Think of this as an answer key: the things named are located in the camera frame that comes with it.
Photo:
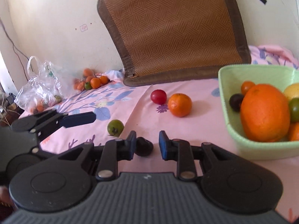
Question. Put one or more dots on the clear plastic bag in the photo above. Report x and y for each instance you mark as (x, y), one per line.
(39, 86)

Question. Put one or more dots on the red tomato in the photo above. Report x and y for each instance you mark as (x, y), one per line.
(158, 96)

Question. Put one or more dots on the green tomato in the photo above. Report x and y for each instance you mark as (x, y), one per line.
(294, 109)
(115, 127)
(87, 85)

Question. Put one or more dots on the pink printed bed sheet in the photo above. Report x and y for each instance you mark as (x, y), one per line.
(198, 126)

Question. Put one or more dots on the small wall sticker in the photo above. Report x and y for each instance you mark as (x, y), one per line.
(83, 27)

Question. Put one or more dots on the large yellow lemon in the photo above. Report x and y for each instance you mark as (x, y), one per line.
(292, 91)

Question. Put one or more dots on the dark purple plum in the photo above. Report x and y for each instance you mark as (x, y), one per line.
(143, 147)
(235, 102)

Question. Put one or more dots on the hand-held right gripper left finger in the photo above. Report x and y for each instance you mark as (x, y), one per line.
(132, 145)

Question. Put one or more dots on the brown woven mat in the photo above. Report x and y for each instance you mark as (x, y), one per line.
(172, 28)

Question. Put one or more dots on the large orange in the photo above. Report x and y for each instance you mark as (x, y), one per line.
(265, 113)

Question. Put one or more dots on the small orange tangerine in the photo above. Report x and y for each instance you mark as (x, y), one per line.
(294, 132)
(179, 105)
(247, 86)

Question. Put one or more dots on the light green plastic basin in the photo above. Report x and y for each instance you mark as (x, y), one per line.
(233, 126)

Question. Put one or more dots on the pile of small tangerines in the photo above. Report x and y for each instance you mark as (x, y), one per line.
(95, 83)

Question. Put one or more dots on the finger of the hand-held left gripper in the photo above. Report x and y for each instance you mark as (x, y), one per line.
(48, 153)
(79, 119)

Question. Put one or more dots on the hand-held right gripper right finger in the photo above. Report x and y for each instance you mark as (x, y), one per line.
(163, 147)

